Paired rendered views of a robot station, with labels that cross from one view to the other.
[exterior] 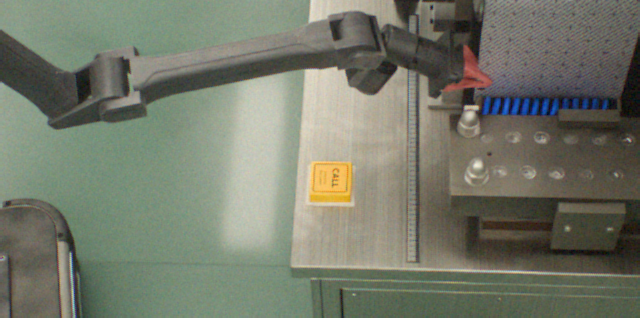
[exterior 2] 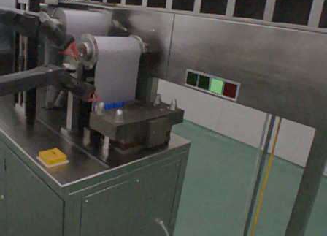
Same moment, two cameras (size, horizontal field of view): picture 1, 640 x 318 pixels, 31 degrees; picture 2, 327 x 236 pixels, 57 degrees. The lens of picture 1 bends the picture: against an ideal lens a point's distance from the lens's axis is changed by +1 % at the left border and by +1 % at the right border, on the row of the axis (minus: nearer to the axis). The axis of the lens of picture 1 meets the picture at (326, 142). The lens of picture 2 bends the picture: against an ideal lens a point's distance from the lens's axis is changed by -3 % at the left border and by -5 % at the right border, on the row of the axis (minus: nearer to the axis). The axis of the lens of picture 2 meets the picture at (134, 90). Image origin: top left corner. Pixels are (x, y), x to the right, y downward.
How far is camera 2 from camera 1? 1.26 m
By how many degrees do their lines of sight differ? 55
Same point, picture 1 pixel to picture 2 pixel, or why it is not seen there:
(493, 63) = (99, 87)
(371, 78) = (61, 96)
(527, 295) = (147, 174)
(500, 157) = not seen: hidden behind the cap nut
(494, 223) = (126, 145)
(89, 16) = not seen: outside the picture
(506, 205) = (133, 128)
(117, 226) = not seen: outside the picture
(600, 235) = (161, 134)
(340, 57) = (55, 77)
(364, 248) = (86, 170)
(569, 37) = (120, 70)
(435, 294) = (117, 186)
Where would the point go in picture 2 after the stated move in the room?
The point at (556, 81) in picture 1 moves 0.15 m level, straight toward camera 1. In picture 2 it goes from (117, 94) to (135, 105)
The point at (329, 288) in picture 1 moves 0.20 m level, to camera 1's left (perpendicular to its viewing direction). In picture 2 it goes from (77, 199) to (21, 225)
